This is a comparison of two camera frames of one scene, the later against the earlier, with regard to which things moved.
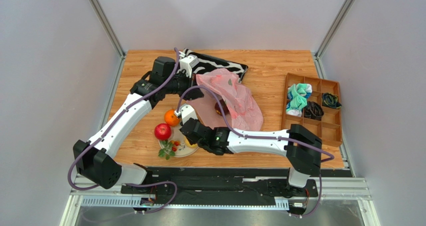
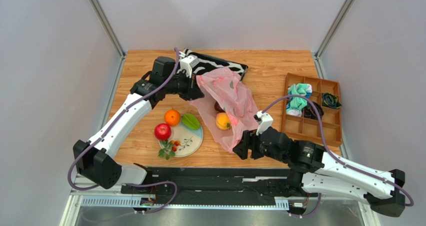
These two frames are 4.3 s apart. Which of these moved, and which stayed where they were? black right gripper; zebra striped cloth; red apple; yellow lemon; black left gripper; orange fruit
Moved: black right gripper; yellow lemon
Stayed: zebra striped cloth; orange fruit; red apple; black left gripper
